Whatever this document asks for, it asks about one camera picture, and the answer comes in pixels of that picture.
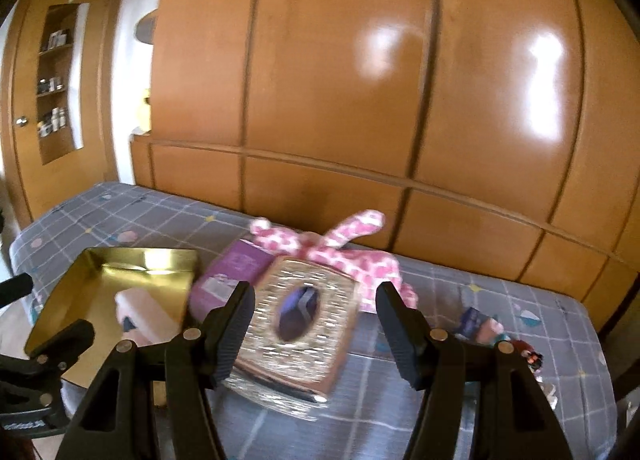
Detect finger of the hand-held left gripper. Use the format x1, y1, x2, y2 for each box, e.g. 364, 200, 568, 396
0, 319, 96, 393
0, 273, 34, 310

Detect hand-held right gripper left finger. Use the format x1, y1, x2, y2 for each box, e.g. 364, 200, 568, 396
54, 281, 257, 460

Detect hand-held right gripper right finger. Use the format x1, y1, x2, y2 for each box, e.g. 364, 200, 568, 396
375, 281, 584, 460

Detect gold tin box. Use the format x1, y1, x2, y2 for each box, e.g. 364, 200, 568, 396
24, 247, 200, 391

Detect pink and blue fuzzy socks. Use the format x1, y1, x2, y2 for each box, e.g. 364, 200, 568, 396
459, 307, 512, 347

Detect purple cardboard box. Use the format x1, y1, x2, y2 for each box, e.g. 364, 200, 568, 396
192, 239, 276, 328

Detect silver embossed tissue box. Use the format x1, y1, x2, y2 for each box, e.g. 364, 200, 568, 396
222, 256, 360, 403

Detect pink sock with blue cuff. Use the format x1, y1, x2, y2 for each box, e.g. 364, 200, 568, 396
114, 289, 187, 347

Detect small dark figurine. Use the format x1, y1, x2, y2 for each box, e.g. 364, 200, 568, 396
514, 337, 546, 383

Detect group of small bottles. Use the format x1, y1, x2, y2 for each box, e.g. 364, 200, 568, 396
36, 29, 69, 137

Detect wooden door with shelf niche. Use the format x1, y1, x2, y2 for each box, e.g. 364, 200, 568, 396
0, 0, 126, 231

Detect wooden wardrobe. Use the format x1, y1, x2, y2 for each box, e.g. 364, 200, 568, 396
131, 0, 640, 336

